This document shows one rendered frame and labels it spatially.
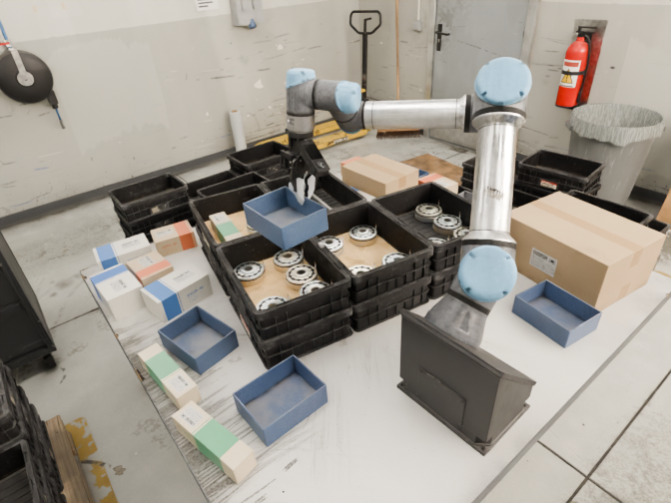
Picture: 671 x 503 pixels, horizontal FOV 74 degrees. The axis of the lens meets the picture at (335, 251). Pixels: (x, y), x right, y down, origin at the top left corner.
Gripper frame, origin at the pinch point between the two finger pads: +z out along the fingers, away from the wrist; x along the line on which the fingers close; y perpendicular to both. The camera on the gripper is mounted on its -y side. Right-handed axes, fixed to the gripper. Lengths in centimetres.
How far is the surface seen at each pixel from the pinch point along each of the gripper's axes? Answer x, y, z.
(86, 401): 65, 90, 121
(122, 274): 43, 55, 38
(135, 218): 13, 157, 63
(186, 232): 12, 71, 36
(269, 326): 20.5, -12.7, 28.0
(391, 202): -50, 14, 17
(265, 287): 10.0, 8.2, 30.8
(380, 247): -33.4, 0.9, 25.7
